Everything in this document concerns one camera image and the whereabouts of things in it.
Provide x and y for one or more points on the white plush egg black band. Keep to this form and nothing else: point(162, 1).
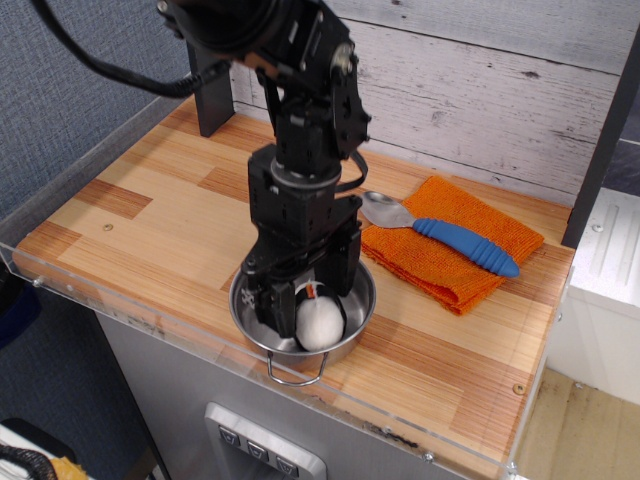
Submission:
point(320, 320)

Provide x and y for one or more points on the clear acrylic guard rail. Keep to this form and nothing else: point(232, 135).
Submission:
point(424, 393)

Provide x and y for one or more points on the silver cabinet button panel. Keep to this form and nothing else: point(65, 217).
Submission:
point(247, 450)

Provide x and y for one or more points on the black vertical post right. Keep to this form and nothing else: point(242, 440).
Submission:
point(612, 129)

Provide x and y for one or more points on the orange folded cloth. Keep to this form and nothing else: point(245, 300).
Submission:
point(443, 268)

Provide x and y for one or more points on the blue handled metal spoon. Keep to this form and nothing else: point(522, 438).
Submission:
point(383, 211)

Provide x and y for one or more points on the stainless steel pot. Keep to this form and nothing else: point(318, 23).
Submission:
point(288, 363)

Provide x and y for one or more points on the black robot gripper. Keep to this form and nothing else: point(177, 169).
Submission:
point(302, 227)

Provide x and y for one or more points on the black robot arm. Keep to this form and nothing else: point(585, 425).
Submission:
point(304, 58)

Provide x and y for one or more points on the white aluminium block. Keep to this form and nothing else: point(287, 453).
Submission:
point(595, 340)

